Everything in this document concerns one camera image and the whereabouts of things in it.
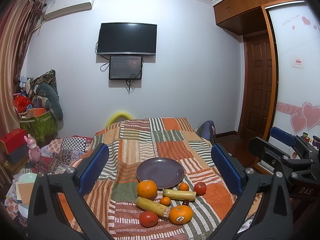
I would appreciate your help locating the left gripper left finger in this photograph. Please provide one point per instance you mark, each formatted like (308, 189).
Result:
(46, 217)

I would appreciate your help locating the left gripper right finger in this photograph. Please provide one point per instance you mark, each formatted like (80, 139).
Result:
(273, 218)

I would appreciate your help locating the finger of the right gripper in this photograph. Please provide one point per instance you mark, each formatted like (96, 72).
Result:
(271, 155)
(297, 143)

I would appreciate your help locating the red tomato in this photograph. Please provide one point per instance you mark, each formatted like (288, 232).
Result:
(200, 188)
(148, 219)

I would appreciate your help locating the small tangerine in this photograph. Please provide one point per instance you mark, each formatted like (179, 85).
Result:
(183, 187)
(165, 201)

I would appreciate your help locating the large orange with sticker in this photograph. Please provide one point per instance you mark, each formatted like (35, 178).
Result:
(180, 214)

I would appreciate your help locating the brown wooden door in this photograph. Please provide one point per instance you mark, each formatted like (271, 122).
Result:
(258, 76)

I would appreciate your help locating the blue bag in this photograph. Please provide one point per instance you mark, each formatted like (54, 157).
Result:
(207, 131)

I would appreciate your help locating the checkered quilt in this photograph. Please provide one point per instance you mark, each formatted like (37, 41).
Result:
(60, 153)

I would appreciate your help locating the pink plush toy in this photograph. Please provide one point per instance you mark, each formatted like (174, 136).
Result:
(33, 150)

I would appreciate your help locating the red box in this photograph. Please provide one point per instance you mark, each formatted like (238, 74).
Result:
(12, 140)

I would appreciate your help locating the dark red jujube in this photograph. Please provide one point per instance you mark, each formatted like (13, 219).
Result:
(186, 202)

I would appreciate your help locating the green storage box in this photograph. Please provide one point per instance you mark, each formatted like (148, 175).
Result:
(42, 127)

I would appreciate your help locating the purple round plate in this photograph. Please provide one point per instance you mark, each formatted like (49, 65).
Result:
(165, 172)

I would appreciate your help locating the striped patchwork blanket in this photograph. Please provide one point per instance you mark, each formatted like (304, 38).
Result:
(131, 142)

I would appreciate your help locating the grey plush cushion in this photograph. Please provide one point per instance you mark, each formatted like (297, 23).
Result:
(52, 103)

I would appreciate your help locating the red plastic bag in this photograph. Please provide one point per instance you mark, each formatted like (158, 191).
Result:
(21, 103)

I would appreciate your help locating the yellow pillow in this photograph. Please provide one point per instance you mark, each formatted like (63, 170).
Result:
(119, 115)

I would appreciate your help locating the wooden wardrobe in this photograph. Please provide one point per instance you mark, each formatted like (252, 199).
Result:
(249, 18)

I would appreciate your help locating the small black monitor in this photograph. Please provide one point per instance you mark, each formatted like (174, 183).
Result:
(125, 68)

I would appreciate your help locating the striped brown curtain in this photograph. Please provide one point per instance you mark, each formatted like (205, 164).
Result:
(17, 26)

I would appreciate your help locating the white air conditioner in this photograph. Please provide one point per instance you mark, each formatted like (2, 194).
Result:
(59, 8)

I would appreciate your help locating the black wall television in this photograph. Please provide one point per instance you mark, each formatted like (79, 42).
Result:
(119, 38)

